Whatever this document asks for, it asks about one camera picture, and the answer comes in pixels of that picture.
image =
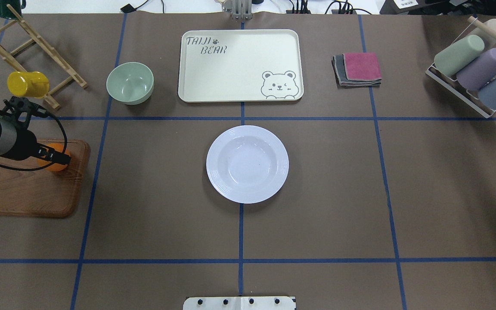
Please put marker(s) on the pink cloth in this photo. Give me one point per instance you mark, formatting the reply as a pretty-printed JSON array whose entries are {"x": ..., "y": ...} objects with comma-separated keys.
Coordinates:
[{"x": 362, "y": 67}]

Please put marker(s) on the purple tumbler cup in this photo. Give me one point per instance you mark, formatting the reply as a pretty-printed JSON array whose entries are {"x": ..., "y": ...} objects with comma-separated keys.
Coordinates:
[{"x": 479, "y": 72}]

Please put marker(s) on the black power strip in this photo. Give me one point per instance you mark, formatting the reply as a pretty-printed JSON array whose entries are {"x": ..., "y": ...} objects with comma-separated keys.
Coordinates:
[{"x": 322, "y": 11}]

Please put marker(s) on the wooden tray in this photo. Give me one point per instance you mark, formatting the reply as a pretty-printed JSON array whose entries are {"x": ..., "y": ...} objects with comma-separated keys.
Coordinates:
[{"x": 44, "y": 193}]

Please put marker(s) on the orange fruit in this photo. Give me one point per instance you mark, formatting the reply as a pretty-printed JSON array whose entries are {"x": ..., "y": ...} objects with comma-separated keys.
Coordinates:
[{"x": 54, "y": 167}]

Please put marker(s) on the cream bear tray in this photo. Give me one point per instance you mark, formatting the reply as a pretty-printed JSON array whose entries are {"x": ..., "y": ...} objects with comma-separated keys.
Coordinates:
[{"x": 253, "y": 65}]

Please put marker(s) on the small black device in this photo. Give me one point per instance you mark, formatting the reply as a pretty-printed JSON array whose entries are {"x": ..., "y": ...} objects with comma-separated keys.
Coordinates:
[{"x": 128, "y": 8}]

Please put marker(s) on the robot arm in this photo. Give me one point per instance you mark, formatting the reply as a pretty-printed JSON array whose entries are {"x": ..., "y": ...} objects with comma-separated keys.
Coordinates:
[{"x": 65, "y": 143}]

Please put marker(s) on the white wire cup rack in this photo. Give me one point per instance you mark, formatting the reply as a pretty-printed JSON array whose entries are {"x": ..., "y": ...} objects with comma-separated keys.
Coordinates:
[{"x": 474, "y": 27}]

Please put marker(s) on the dark green mug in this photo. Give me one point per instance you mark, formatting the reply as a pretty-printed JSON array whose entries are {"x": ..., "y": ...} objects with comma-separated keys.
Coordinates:
[{"x": 9, "y": 9}]

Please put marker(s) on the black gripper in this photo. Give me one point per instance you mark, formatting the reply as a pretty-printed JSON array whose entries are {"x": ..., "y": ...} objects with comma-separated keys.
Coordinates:
[{"x": 26, "y": 146}]

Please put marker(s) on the yellow mug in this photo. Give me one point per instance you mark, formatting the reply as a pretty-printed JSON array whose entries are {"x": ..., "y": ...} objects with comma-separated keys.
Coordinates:
[{"x": 28, "y": 84}]

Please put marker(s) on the green bowl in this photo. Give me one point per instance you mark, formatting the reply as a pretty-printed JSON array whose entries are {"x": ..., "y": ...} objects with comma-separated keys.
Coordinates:
[{"x": 131, "y": 83}]

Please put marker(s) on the green tumbler cup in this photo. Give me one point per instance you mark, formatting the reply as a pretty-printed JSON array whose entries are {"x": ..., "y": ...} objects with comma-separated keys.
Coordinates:
[{"x": 459, "y": 54}]

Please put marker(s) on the white round plate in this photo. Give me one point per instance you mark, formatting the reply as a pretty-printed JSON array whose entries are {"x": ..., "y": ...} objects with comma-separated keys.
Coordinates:
[{"x": 247, "y": 164}]

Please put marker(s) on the aluminium frame post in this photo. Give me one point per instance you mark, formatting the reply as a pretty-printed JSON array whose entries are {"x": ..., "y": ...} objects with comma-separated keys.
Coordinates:
[{"x": 238, "y": 9}]

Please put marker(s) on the black laptop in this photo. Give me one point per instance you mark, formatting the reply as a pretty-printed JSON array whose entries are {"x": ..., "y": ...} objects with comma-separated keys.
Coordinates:
[{"x": 439, "y": 7}]

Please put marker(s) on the grey cloth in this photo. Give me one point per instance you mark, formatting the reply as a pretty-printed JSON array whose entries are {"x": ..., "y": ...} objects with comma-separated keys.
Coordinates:
[{"x": 338, "y": 66}]

